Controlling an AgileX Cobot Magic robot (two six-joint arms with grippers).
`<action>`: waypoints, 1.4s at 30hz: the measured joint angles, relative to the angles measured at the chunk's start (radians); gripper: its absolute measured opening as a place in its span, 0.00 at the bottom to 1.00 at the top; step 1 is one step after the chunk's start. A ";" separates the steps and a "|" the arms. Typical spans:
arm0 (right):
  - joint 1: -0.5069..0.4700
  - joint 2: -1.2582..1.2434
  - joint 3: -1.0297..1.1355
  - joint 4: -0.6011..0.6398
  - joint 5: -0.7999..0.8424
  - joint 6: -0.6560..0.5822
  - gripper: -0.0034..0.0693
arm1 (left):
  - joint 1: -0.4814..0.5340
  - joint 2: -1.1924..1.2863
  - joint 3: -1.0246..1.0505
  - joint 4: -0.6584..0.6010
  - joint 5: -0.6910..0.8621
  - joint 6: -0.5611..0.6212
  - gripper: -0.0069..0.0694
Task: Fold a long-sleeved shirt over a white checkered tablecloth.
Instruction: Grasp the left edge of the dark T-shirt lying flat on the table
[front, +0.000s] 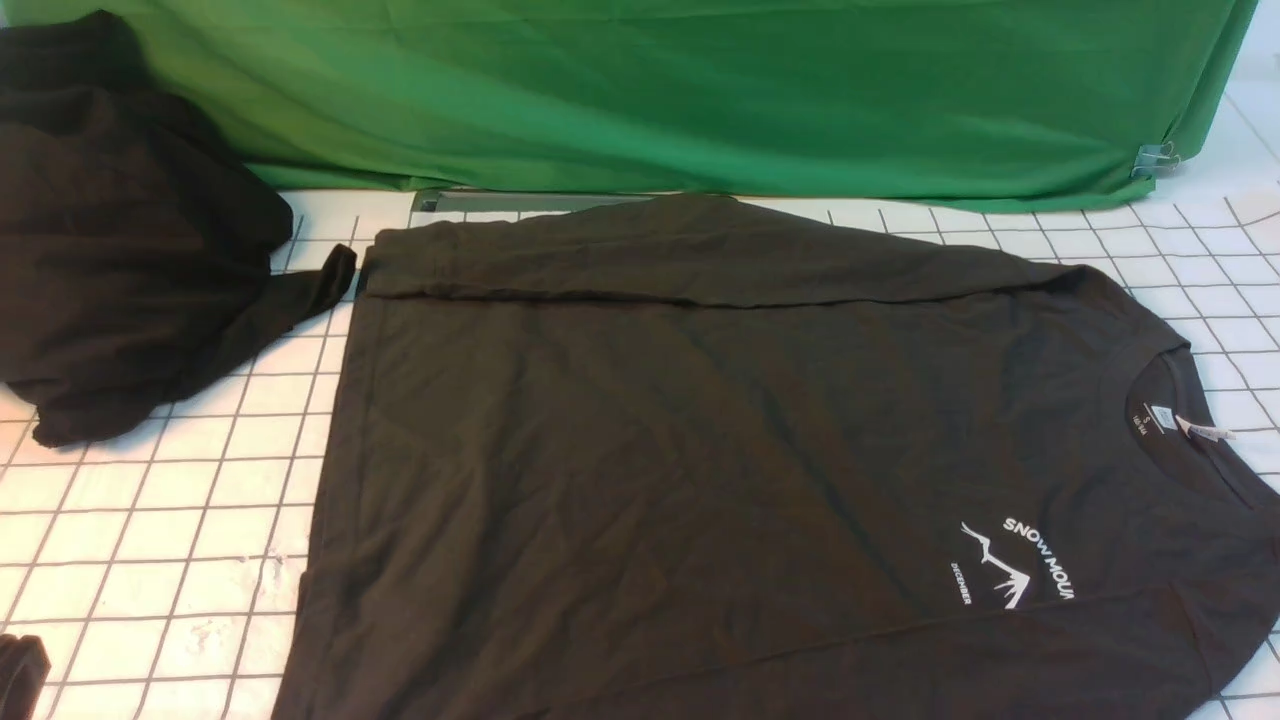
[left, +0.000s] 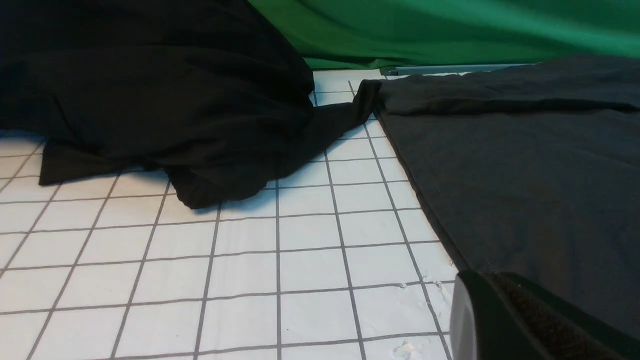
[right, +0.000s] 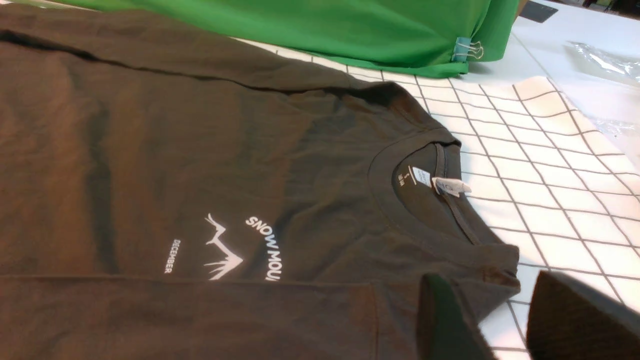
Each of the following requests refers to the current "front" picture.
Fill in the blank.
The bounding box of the gray long-sleeve top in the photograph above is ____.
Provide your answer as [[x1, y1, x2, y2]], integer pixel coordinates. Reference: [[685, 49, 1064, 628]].
[[273, 195, 1277, 719]]

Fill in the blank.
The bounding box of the gray metal strip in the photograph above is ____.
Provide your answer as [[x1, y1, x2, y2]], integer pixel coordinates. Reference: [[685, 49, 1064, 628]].
[[412, 188, 655, 213]]

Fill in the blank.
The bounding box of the green backdrop cloth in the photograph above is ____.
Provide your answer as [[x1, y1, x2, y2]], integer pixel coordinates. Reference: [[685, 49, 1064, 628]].
[[3, 1, 1257, 213]]

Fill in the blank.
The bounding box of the black clothes pile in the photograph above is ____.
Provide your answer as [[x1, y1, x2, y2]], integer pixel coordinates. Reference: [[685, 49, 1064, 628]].
[[1, 10, 357, 448]]

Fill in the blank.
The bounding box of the metal binder clip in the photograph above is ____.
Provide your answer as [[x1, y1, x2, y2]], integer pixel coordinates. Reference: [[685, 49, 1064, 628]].
[[1130, 141, 1183, 181]]

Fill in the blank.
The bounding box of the black object at corner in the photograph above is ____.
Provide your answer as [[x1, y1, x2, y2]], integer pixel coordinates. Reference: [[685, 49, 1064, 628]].
[[0, 634, 51, 720]]

